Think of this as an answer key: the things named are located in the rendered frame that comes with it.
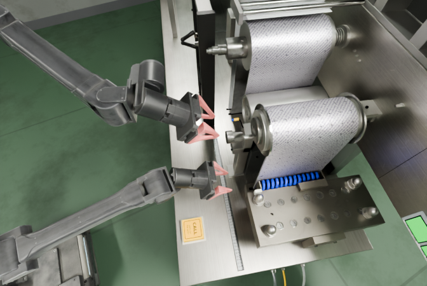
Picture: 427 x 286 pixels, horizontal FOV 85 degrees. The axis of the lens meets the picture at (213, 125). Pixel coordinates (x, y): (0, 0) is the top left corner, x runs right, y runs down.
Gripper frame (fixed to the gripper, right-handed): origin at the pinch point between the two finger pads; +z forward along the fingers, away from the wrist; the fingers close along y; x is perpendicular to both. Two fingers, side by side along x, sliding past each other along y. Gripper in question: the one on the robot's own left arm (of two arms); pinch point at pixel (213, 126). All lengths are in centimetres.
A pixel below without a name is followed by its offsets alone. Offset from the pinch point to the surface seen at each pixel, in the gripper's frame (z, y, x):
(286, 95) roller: 24.1, -12.5, 10.8
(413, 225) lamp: 43, 29, 19
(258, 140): 12.0, 3.2, 3.7
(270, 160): 20.2, 5.9, 0.1
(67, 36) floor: -29, -253, -191
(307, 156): 29.6, 5.9, 6.8
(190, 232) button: 16.4, 16.2, -36.6
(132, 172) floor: 39, -54, -137
